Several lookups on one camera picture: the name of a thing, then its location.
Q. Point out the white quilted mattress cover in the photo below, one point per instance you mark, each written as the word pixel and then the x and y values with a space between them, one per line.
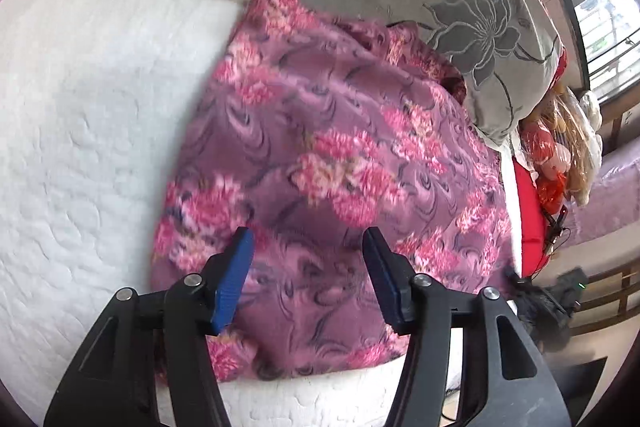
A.
pixel 95 99

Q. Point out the doll in plastic bag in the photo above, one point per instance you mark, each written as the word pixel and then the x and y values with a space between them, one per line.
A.
pixel 561 142

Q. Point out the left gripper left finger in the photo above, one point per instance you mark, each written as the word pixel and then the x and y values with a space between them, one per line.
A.
pixel 202 305

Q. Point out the red cloth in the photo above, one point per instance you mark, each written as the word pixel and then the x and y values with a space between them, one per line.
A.
pixel 533 224

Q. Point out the purple floral garment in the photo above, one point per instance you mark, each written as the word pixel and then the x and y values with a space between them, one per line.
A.
pixel 311 129

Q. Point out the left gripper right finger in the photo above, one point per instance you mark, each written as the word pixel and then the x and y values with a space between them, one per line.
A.
pixel 414 305

